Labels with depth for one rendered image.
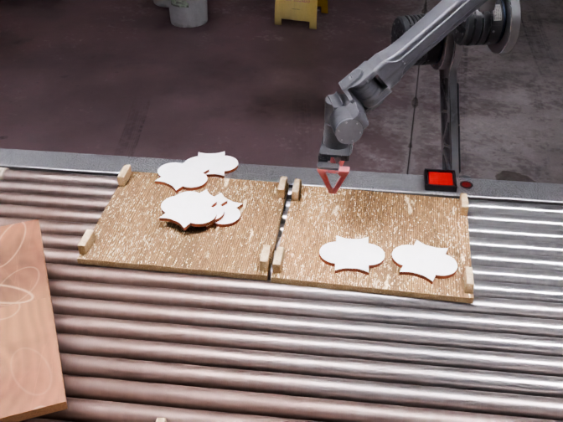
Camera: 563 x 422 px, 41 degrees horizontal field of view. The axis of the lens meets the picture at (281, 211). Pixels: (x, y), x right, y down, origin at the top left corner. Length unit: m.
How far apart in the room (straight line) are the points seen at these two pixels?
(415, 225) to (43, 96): 3.13
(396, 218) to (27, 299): 0.82
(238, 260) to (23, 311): 0.46
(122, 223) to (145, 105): 2.58
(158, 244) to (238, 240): 0.17
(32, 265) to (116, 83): 3.14
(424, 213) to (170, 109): 2.64
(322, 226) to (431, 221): 0.25
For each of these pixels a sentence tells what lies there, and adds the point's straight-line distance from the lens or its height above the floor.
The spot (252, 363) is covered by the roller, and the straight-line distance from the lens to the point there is 1.40.
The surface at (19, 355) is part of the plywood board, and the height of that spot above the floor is 1.04.
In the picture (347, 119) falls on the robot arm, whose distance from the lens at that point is 1.49.
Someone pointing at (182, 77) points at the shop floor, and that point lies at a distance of 4.55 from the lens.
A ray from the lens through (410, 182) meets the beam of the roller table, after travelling 1.88.
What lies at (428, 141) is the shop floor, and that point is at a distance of 3.92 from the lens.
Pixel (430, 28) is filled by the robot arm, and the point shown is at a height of 1.37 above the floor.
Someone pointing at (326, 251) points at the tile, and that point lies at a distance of 1.59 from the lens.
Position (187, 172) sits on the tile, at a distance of 1.85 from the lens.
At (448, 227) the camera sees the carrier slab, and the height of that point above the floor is 0.94.
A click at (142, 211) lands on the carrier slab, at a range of 1.75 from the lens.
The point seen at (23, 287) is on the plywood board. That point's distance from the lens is 1.43.
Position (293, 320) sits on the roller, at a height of 0.92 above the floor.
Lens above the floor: 1.94
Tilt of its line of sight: 36 degrees down
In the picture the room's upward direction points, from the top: straight up
